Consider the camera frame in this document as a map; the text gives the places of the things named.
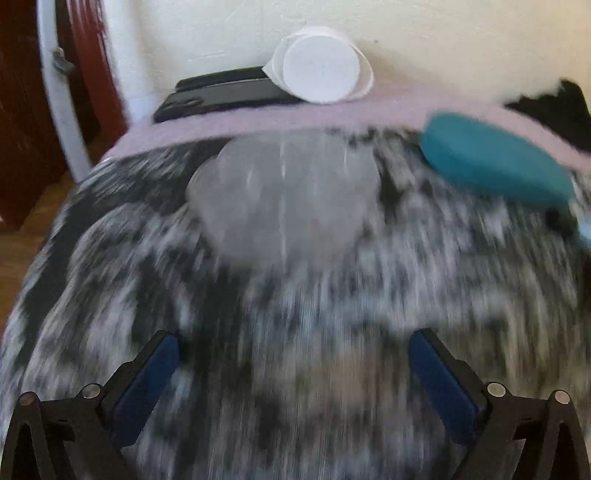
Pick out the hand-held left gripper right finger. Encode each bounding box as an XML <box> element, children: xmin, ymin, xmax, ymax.
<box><xmin>408</xmin><ymin>329</ymin><xmax>591</xmax><ymax>480</ymax></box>

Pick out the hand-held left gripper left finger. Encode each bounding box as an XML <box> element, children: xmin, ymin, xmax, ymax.
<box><xmin>2</xmin><ymin>330</ymin><xmax>181</xmax><ymax>480</ymax></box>

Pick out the clear plastic cup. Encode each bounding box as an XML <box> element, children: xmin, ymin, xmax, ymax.
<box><xmin>186</xmin><ymin>130</ymin><xmax>382</xmax><ymax>268</ymax></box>

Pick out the black and white patterned blanket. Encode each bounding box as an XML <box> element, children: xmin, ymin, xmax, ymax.
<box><xmin>0</xmin><ymin>92</ymin><xmax>591</xmax><ymax>480</ymax></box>

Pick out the teal oval case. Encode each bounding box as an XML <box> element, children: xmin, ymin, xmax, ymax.
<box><xmin>419</xmin><ymin>112</ymin><xmax>575</xmax><ymax>210</ymax></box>

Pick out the black cloth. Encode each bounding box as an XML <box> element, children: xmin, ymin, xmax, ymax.
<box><xmin>505</xmin><ymin>79</ymin><xmax>591</xmax><ymax>153</ymax></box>

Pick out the dark red wooden furniture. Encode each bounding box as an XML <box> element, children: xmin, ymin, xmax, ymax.
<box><xmin>0</xmin><ymin>0</ymin><xmax>127</xmax><ymax>232</ymax></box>

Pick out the black flat phone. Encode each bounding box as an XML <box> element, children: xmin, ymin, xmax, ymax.
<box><xmin>154</xmin><ymin>66</ymin><xmax>303</xmax><ymax>123</ymax></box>

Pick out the white paper cup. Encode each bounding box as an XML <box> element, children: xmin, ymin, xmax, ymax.
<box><xmin>262</xmin><ymin>26</ymin><xmax>375</xmax><ymax>104</ymax></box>

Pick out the white bed frame tube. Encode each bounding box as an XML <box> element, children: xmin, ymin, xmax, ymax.
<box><xmin>37</xmin><ymin>0</ymin><xmax>155</xmax><ymax>183</ymax></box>

